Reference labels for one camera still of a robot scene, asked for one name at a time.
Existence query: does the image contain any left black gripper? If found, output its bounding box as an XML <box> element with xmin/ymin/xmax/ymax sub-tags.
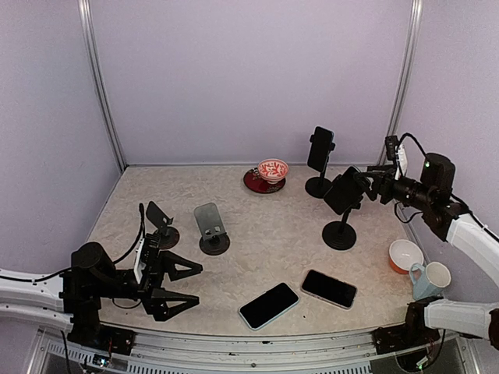
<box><xmin>95</xmin><ymin>250</ymin><xmax>203</xmax><ymax>321</ymax></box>

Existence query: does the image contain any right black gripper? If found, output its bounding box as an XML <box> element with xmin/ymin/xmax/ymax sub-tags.
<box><xmin>354</xmin><ymin>163</ymin><xmax>435</xmax><ymax>210</ymax></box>

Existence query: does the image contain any folding phone stand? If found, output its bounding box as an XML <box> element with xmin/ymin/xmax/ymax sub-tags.
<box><xmin>145</xmin><ymin>201</ymin><xmax>180</xmax><ymax>249</ymax></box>
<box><xmin>193</xmin><ymin>203</ymin><xmax>230</xmax><ymax>256</ymax></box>

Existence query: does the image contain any black pole stand clamp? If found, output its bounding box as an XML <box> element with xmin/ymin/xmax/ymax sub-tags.
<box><xmin>304</xmin><ymin>134</ymin><xmax>337</xmax><ymax>199</ymax></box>

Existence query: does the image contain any black pole stand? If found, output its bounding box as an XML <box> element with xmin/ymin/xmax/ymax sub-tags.
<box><xmin>321</xmin><ymin>196</ymin><xmax>363</xmax><ymax>251</ymax></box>

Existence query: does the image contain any phone blue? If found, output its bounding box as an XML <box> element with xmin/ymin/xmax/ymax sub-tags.
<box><xmin>239</xmin><ymin>283</ymin><xmax>299</xmax><ymax>330</ymax></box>
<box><xmin>324</xmin><ymin>166</ymin><xmax>370</xmax><ymax>215</ymax></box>

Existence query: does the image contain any phone pink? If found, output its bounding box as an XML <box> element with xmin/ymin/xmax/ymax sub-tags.
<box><xmin>301</xmin><ymin>270</ymin><xmax>357</xmax><ymax>309</ymax></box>

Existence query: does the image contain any phone black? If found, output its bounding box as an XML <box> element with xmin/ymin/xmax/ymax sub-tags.
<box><xmin>307</xmin><ymin>126</ymin><xmax>335</xmax><ymax>171</ymax></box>

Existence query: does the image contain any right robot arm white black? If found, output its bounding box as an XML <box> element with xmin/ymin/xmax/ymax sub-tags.
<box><xmin>353</xmin><ymin>153</ymin><xmax>498</xmax><ymax>348</ymax></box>

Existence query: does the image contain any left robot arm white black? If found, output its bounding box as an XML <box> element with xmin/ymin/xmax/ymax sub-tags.
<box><xmin>1</xmin><ymin>239</ymin><xmax>203</xmax><ymax>347</ymax></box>

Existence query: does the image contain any orange white bowl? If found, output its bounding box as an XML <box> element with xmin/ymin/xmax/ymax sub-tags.
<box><xmin>389</xmin><ymin>239</ymin><xmax>424</xmax><ymax>274</ymax></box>

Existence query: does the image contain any red patterned teacup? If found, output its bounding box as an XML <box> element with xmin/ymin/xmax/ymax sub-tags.
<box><xmin>257</xmin><ymin>159</ymin><xmax>289</xmax><ymax>184</ymax></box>

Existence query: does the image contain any red saucer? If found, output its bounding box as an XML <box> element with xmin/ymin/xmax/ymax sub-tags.
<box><xmin>243</xmin><ymin>168</ymin><xmax>286</xmax><ymax>194</ymax></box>

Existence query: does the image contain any light blue mug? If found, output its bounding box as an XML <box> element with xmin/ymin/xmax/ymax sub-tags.
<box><xmin>409</xmin><ymin>263</ymin><xmax>440</xmax><ymax>301</ymax></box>

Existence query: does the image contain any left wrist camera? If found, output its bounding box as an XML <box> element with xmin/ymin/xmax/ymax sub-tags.
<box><xmin>133</xmin><ymin>233</ymin><xmax>161</xmax><ymax>288</ymax></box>

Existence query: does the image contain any front aluminium rail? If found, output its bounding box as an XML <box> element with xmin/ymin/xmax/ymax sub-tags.
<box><xmin>27</xmin><ymin>307</ymin><xmax>480</xmax><ymax>374</ymax></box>

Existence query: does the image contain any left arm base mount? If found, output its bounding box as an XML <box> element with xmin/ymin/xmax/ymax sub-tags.
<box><xmin>68</xmin><ymin>326</ymin><xmax>136</xmax><ymax>356</ymax></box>

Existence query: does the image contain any right aluminium frame post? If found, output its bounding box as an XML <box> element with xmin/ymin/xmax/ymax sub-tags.
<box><xmin>377</xmin><ymin>0</ymin><xmax>424</xmax><ymax>171</ymax></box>

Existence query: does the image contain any aluminium frame post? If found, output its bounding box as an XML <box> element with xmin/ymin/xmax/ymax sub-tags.
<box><xmin>377</xmin><ymin>0</ymin><xmax>424</xmax><ymax>171</ymax></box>
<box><xmin>78</xmin><ymin>0</ymin><xmax>128</xmax><ymax>174</ymax></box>

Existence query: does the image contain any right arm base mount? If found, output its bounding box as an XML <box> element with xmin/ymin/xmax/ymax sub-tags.
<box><xmin>372</xmin><ymin>297</ymin><xmax>441</xmax><ymax>355</ymax></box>

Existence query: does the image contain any left aluminium frame post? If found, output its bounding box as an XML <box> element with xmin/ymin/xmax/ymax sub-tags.
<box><xmin>78</xmin><ymin>0</ymin><xmax>128</xmax><ymax>174</ymax></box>

